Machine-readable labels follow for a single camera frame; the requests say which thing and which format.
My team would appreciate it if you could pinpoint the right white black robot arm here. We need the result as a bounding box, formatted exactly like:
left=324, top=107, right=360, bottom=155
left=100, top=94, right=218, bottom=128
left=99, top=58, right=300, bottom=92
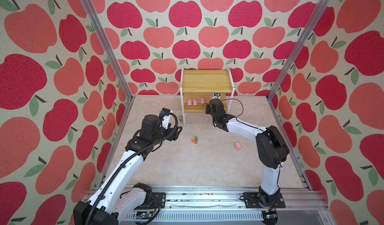
left=206, top=99, right=290, bottom=208

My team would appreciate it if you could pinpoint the right aluminium frame post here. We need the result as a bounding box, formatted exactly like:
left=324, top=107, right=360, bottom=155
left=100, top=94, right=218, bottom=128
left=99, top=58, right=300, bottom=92
left=267, top=0, right=331, bottom=103

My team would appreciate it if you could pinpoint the front aluminium rail frame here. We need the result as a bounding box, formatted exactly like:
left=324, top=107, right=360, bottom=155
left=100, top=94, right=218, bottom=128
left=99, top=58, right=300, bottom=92
left=119, top=186, right=336, bottom=225

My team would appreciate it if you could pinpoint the aluminium frame post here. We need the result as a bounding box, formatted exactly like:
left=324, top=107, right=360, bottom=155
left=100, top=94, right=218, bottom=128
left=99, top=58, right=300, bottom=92
left=80, top=0, right=134, bottom=103
left=267, top=0, right=331, bottom=103

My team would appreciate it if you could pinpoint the wooden two-tier white-frame shelf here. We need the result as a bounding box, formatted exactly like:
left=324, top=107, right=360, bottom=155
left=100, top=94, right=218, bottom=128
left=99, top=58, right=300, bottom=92
left=180, top=68, right=235, bottom=126

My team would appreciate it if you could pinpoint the left aluminium frame post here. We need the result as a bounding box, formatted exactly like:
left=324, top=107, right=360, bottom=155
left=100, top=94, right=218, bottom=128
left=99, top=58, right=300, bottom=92
left=80, top=0, right=134, bottom=103

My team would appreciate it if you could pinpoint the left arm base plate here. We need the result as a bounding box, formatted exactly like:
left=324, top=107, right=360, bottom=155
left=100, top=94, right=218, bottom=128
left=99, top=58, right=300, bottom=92
left=135, top=193, right=166, bottom=210

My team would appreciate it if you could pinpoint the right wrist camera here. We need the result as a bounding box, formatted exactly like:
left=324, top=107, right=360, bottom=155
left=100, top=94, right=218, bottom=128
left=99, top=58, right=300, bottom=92
left=213, top=93, right=221, bottom=100

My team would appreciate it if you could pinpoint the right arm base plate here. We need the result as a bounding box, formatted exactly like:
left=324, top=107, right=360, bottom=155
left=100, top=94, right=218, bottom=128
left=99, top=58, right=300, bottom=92
left=239, top=191, right=286, bottom=209

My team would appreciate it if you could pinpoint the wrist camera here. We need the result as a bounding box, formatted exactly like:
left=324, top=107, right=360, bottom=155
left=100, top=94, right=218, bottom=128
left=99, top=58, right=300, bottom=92
left=160, top=108, right=173, bottom=130
left=213, top=93, right=221, bottom=100

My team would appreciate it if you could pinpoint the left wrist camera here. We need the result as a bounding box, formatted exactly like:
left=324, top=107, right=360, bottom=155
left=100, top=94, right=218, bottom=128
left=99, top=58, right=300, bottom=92
left=160, top=108, right=173, bottom=130

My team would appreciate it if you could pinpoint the black corrugated cable conduit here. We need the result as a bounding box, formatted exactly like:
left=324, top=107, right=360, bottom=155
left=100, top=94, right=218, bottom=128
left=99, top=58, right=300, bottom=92
left=83, top=112, right=180, bottom=225

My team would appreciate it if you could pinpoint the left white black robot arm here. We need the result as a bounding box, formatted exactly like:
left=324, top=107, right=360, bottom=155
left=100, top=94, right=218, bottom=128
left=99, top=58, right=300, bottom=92
left=73, top=109, right=183, bottom=225

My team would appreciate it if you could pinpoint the multicolour toy car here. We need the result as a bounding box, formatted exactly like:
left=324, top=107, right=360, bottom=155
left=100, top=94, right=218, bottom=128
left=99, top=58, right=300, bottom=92
left=192, top=136, right=198, bottom=144

